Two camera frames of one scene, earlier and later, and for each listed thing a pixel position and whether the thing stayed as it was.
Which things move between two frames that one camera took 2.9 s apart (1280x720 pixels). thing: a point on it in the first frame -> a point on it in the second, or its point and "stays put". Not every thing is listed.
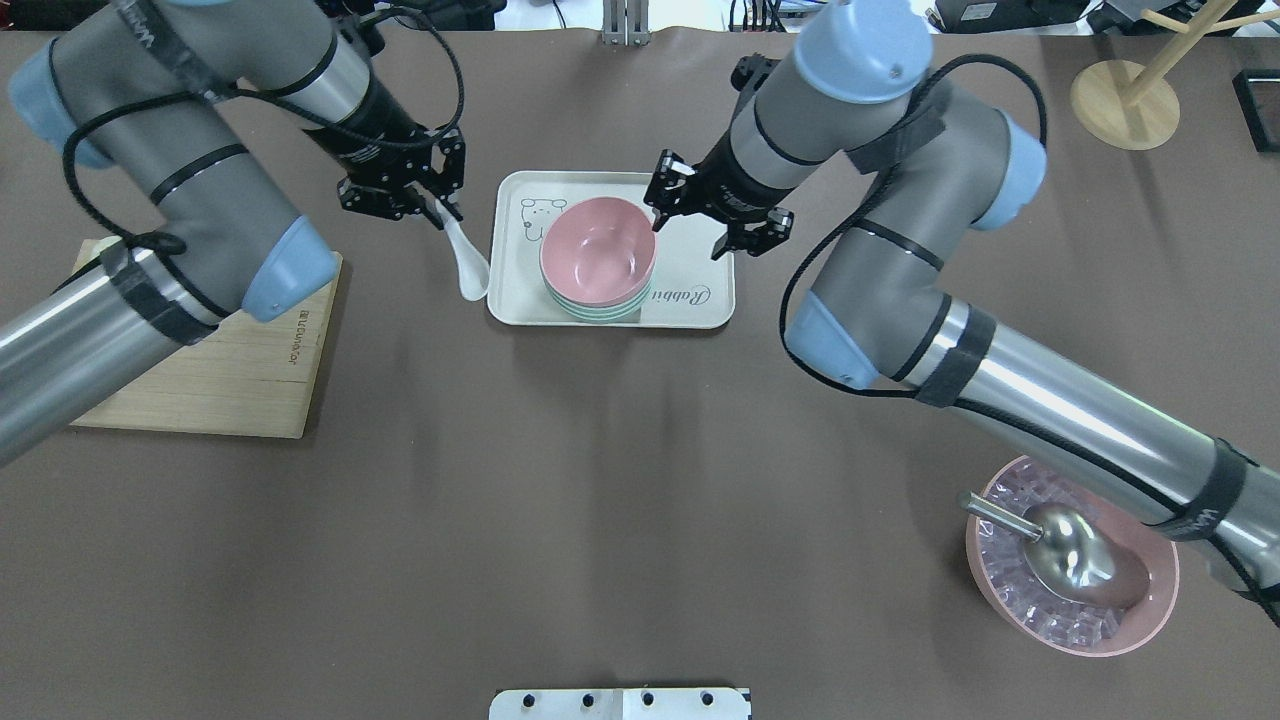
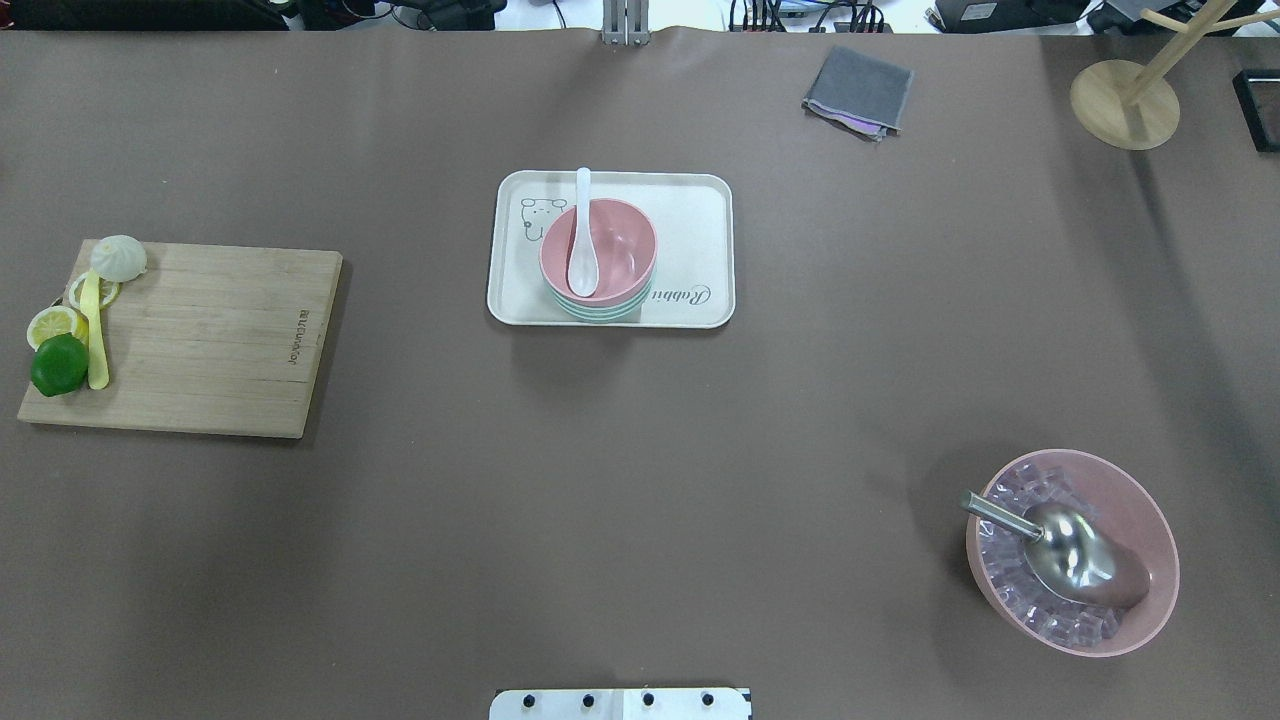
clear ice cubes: [1013, 578] stays put
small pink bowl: [598, 251] stays put
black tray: [1257, 93] stays put
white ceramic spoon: [473, 268] -> [583, 268]
